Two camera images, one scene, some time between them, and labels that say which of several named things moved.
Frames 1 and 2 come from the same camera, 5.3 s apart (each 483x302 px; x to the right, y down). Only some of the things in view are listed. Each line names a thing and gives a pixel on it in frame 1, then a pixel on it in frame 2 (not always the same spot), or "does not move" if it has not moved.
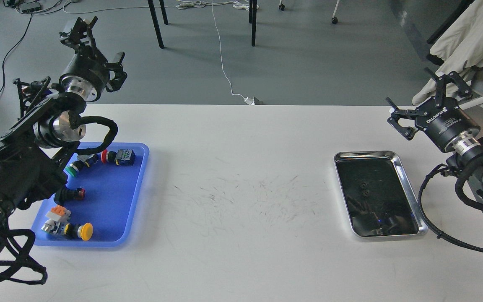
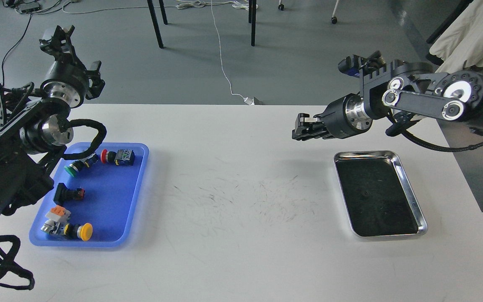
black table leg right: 253,11 does not move
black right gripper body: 444,125 to 347,116
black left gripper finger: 120,76 to 97,84
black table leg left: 155,22 does not move
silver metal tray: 378,199 does not move
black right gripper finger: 463,90 to 303,119
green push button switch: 83,161 does not move
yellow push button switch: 84,231 does not move
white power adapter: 251,101 does not move
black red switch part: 64,195 does not move
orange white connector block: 59,213 does not move
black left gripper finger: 81,34 to 59,45
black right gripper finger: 407,132 to 324,134
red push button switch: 121,157 does not move
